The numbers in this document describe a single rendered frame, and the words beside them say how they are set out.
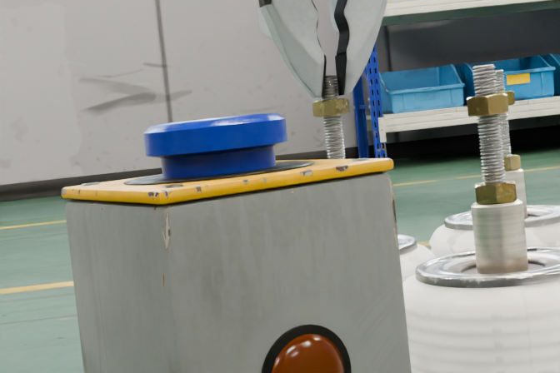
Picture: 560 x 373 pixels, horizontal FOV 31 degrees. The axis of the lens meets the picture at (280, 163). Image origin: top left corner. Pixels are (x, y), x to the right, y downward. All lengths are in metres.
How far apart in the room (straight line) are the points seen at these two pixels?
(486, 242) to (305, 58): 0.14
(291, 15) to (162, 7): 4.96
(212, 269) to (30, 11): 5.31
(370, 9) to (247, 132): 0.28
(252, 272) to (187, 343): 0.02
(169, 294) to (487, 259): 0.22
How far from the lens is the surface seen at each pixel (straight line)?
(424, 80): 5.32
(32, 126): 5.52
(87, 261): 0.29
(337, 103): 0.53
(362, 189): 0.27
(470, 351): 0.42
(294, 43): 0.52
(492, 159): 0.44
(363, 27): 0.53
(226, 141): 0.27
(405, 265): 0.51
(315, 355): 0.26
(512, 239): 0.44
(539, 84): 4.95
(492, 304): 0.41
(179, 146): 0.27
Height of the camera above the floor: 0.33
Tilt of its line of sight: 3 degrees down
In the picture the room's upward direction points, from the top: 6 degrees counter-clockwise
